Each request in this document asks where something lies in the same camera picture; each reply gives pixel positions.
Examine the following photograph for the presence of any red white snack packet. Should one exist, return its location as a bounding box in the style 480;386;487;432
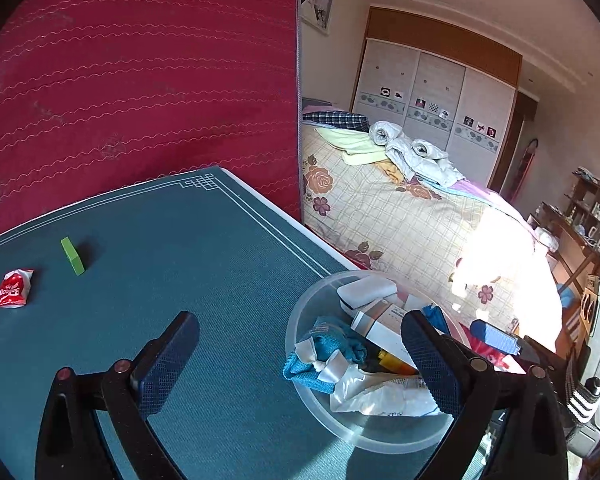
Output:
0;269;34;309

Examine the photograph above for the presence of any green tile with blue dots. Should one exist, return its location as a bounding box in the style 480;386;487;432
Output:
60;236;85;275

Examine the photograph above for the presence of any wooden desk with shelves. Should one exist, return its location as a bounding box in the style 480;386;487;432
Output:
528;167;600;337

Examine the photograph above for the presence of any floral checked bed quilt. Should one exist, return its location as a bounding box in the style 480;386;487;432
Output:
301;126;562;349

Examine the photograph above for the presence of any clear plastic bowl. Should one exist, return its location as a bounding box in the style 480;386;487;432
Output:
285;271;453;455

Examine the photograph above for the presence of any teal table mat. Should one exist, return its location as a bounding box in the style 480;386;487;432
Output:
0;168;429;479

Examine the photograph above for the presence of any orange yellow small item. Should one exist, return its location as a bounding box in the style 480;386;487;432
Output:
378;351;418;376

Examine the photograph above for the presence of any blue foil packet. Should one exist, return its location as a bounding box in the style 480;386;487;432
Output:
422;304;451;336

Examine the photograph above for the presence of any white blue snack bag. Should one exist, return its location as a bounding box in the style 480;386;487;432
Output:
329;365;441;417

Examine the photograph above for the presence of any white medicine box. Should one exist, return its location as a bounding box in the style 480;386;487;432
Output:
351;299;416;367

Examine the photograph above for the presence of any teal blue cloth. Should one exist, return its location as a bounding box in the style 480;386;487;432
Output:
282;316;367;394

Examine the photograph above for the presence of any white glasses case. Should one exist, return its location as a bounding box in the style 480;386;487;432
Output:
337;275;398;310

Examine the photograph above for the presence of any pile of white clothes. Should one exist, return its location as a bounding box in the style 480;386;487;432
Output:
368;122;464;188

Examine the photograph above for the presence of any white sliding door wardrobe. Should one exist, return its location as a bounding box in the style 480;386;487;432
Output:
351;6;522;191

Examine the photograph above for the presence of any folded light green blanket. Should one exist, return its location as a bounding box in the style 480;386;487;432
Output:
315;127;388;166

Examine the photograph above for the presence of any dark plaid pillow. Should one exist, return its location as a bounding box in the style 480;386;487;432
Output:
302;110;370;132

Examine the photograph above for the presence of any red quilted mattress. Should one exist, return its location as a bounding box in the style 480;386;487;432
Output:
0;0;300;234

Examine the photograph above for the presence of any framed wedding photo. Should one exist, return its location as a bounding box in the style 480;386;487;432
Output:
300;0;334;35

